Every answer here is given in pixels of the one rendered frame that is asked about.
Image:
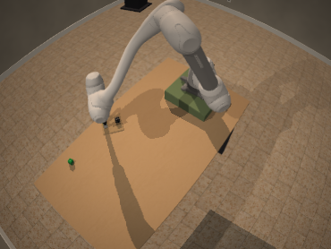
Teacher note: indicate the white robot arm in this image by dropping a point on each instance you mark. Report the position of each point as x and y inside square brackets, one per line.
[183, 35]

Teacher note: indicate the black die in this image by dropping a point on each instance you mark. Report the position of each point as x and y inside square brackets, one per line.
[117, 120]

